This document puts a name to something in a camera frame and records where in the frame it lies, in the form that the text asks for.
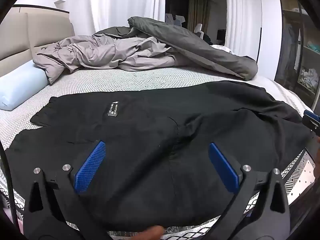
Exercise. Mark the light blue pillow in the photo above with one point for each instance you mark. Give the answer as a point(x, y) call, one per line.
point(20, 87)

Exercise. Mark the grey duvet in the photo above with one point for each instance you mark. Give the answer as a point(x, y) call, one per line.
point(155, 52)

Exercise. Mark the dark open wardrobe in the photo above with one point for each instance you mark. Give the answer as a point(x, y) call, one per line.
point(290, 55)

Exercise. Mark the black monitor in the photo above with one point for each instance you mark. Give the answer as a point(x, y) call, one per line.
point(221, 35)

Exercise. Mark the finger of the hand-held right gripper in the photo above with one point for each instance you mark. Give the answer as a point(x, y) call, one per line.
point(312, 121)

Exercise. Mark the beige padded headboard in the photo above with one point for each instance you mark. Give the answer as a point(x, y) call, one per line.
point(37, 30)

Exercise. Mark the pile of folded clothes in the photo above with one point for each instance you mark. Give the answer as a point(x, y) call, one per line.
point(308, 78)

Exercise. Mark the person's left hand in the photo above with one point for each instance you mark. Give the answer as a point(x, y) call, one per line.
point(155, 232)

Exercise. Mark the hanging grey garment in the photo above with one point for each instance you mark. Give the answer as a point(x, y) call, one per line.
point(291, 47)

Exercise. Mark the brown curtain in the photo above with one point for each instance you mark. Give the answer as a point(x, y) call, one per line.
point(198, 12)

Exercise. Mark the black pants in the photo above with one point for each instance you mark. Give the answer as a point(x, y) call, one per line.
point(155, 130)

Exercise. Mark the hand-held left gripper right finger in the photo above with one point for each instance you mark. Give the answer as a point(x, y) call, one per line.
point(223, 167)

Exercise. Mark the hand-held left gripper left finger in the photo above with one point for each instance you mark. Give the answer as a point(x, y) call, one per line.
point(90, 166)

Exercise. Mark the white chair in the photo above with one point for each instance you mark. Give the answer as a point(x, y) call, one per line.
point(198, 30)

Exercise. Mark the honeycomb patterned mattress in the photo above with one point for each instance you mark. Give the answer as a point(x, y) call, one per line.
point(105, 80)

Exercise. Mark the white curtain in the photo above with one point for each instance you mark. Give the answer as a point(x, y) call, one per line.
point(242, 15)
point(120, 2)

